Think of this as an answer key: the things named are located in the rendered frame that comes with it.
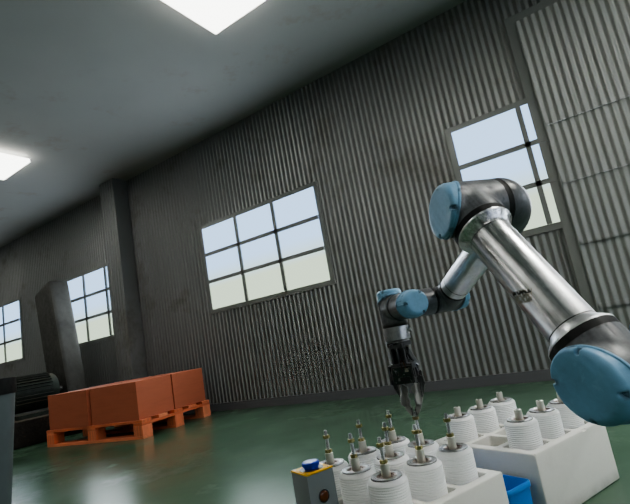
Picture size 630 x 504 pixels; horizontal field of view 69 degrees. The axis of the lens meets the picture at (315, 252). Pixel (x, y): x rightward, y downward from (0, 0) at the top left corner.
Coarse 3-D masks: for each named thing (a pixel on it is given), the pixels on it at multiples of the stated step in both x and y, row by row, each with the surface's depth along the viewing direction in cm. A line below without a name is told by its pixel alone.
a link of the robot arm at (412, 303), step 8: (424, 288) 129; (392, 296) 131; (400, 296) 125; (408, 296) 122; (416, 296) 123; (424, 296) 123; (432, 296) 126; (392, 304) 128; (400, 304) 124; (408, 304) 122; (416, 304) 122; (424, 304) 123; (432, 304) 126; (392, 312) 129; (400, 312) 125; (408, 312) 122; (416, 312) 122; (424, 312) 123; (432, 312) 127
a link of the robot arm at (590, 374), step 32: (448, 192) 91; (480, 192) 91; (512, 192) 94; (448, 224) 91; (480, 224) 88; (480, 256) 88; (512, 256) 81; (512, 288) 80; (544, 288) 75; (544, 320) 74; (576, 320) 70; (608, 320) 68; (576, 352) 66; (608, 352) 63; (576, 384) 66; (608, 384) 62; (608, 416) 63
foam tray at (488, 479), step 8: (480, 472) 121; (488, 472) 120; (496, 472) 119; (480, 480) 115; (488, 480) 115; (496, 480) 117; (448, 488) 115; (456, 488) 113; (464, 488) 112; (472, 488) 112; (480, 488) 113; (488, 488) 115; (496, 488) 116; (504, 488) 117; (448, 496) 109; (456, 496) 109; (464, 496) 110; (472, 496) 111; (480, 496) 113; (488, 496) 114; (496, 496) 115; (504, 496) 117
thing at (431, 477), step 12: (408, 468) 113; (420, 468) 111; (432, 468) 111; (408, 480) 113; (420, 480) 110; (432, 480) 110; (444, 480) 112; (420, 492) 110; (432, 492) 110; (444, 492) 111
